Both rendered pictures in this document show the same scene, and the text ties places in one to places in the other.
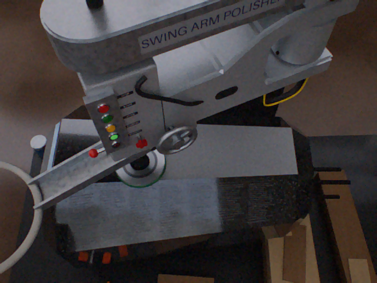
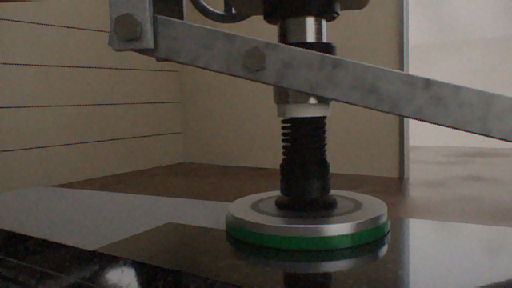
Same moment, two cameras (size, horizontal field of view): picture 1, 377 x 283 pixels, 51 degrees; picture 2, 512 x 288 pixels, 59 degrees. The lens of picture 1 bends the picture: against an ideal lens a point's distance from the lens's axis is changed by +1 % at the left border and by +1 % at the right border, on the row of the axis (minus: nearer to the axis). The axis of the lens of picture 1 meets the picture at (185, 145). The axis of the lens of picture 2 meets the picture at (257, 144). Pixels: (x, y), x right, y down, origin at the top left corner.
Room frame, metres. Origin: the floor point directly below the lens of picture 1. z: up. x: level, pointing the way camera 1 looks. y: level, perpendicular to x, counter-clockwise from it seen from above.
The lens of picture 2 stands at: (1.30, 0.43, 0.97)
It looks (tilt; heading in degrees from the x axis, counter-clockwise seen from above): 5 degrees down; 208
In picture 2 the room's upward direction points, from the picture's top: 2 degrees counter-clockwise
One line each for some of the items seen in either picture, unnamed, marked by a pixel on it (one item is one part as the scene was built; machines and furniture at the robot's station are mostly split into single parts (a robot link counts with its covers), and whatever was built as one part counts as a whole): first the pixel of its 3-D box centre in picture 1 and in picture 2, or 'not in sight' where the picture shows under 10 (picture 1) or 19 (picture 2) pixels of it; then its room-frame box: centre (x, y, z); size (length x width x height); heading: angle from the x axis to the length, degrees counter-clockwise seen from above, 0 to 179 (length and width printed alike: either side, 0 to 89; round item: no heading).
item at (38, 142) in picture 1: (41, 146); not in sight; (1.25, 0.93, 0.08); 0.10 x 0.10 x 0.13
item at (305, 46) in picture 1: (303, 25); not in sight; (0.98, -0.41, 1.32); 0.19 x 0.19 x 0.20
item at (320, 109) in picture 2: not in sight; (303, 102); (0.74, 0.20, 0.97); 0.07 x 0.07 x 0.04
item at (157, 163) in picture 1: (139, 162); (306, 209); (0.74, 0.20, 0.82); 0.21 x 0.21 x 0.01
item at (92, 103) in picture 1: (109, 124); not in sight; (0.61, 0.22, 1.35); 0.08 x 0.03 x 0.28; 112
